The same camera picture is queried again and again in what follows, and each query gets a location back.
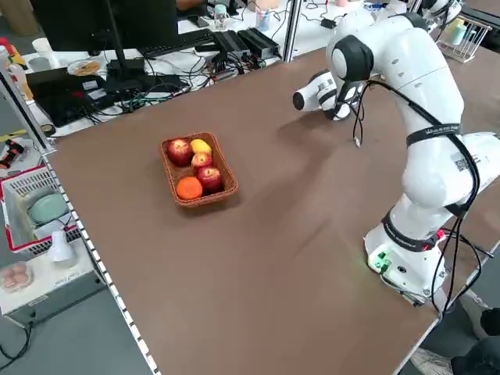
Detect clear pen cup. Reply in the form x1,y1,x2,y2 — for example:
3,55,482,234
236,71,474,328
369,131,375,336
255,8,273,32

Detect plate with food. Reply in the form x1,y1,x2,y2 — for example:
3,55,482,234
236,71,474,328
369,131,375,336
66,59,105,77

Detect white paper cup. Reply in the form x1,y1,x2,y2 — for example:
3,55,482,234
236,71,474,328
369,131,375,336
31,37,60,70

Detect pale green cup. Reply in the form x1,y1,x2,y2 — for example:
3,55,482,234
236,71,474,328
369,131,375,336
445,19,468,47

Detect red apple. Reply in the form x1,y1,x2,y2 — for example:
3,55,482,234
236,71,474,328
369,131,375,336
166,138,194,166
191,151,214,170
196,166,223,193

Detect orange fruit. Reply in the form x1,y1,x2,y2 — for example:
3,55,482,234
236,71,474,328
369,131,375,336
176,176,204,202

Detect yellow lemon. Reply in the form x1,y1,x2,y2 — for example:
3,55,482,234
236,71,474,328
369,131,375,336
189,138,213,155

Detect brown wicker basket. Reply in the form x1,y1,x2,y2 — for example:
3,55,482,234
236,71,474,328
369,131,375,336
159,131,239,208

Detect black power supply box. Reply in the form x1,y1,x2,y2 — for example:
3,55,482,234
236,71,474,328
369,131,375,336
237,27,281,59
212,30,252,59

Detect black keyboard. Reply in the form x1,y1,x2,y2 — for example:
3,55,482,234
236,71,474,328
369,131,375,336
138,29,220,55

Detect clear drinking bottle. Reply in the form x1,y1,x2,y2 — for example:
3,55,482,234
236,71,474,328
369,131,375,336
212,4,230,30

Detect pale green plates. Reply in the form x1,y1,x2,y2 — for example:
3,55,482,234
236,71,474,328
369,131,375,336
26,193,70,230

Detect white cabinet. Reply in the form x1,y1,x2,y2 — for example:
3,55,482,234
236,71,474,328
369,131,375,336
0,234,109,320

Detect red white plastic basket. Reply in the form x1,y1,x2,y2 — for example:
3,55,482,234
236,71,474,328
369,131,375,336
0,163,81,255

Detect black monitor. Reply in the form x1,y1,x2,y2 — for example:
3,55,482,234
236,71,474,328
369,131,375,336
30,0,179,73

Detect clear egg carton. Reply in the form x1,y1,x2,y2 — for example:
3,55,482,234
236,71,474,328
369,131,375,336
0,261,35,294

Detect clear plastic bottle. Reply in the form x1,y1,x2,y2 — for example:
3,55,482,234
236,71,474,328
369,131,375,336
5,58,35,103

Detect person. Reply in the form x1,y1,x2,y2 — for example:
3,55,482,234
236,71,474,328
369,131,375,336
413,306,500,375

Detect black dangling plug cable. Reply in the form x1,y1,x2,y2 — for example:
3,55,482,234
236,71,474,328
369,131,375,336
351,84,368,150

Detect aluminium frame post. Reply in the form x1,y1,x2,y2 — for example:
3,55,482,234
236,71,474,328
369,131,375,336
283,0,302,63

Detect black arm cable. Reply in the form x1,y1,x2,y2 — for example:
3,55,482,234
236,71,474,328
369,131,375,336
366,77,493,317

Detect aluminium frame rail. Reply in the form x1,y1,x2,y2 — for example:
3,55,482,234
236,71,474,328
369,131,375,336
0,70,55,153

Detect white wire cup rack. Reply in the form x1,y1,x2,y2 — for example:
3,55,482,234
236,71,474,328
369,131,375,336
435,13,492,63

